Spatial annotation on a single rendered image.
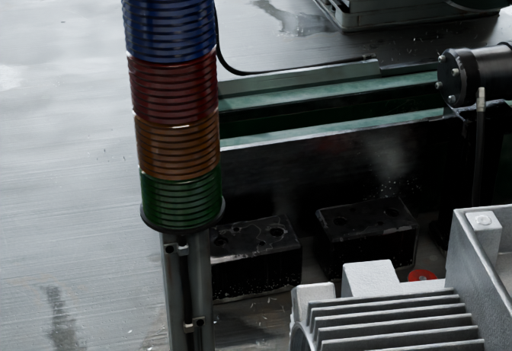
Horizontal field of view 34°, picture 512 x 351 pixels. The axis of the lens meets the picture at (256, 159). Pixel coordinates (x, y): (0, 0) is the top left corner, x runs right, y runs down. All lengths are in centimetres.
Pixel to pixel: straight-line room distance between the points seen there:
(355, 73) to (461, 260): 63
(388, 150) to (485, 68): 16
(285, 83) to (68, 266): 33
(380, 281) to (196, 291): 21
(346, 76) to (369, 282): 58
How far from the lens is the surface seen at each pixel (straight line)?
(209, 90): 56
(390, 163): 96
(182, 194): 59
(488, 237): 44
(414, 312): 44
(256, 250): 86
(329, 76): 105
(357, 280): 50
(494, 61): 86
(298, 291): 47
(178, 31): 53
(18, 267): 98
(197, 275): 67
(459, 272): 45
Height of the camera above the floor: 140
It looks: 33 degrees down
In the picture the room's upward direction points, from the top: 1 degrees counter-clockwise
